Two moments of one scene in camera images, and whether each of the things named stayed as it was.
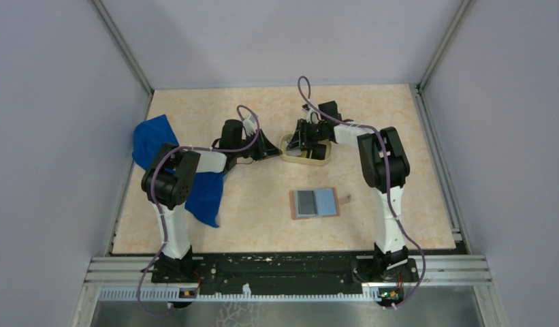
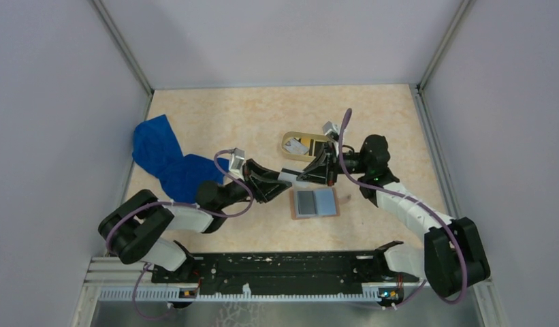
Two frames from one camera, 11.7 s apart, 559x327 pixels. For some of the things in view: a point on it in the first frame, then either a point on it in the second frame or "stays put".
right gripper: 303,134 to 326,157
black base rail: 282,273 stays put
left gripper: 265,149 to 263,190
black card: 306,202 stays put
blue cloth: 203,200 stays put
